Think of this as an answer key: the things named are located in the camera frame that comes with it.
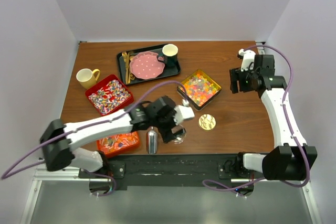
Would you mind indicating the red tin of candies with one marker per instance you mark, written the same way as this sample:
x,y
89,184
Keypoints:
x,y
109,95

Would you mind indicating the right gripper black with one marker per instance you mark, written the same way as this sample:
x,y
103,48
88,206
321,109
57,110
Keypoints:
x,y
234,74

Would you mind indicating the gold tin of gummies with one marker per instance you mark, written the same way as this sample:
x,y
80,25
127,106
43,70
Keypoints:
x,y
200,88

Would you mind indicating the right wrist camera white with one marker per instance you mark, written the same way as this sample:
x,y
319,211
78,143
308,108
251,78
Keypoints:
x,y
247,57

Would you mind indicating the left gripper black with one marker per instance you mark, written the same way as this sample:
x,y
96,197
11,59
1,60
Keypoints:
x,y
166,132

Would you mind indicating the metal scoop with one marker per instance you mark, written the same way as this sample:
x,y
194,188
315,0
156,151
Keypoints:
x,y
151,141

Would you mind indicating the gold cutlery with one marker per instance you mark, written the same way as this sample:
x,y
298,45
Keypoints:
x,y
127,60

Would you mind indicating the clear plastic jar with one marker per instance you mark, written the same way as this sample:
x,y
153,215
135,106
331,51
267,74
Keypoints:
x,y
179,139

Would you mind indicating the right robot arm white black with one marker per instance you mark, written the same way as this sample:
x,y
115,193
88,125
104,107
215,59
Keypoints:
x,y
291,157

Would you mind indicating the pink polka dot plate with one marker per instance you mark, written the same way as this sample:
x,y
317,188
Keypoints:
x,y
145,65

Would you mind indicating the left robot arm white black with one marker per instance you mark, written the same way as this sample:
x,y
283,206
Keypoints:
x,y
62,144

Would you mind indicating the yellow mug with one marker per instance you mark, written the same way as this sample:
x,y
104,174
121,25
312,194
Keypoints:
x,y
88,78

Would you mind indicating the gold jar lid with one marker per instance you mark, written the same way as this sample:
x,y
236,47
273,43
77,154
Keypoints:
x,y
207,122

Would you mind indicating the orange tin of lollipops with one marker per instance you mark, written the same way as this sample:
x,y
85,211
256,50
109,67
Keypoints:
x,y
118,144

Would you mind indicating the dark green mug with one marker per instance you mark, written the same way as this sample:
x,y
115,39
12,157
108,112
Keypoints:
x,y
168,55

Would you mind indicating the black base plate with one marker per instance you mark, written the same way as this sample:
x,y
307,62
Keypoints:
x,y
182,170

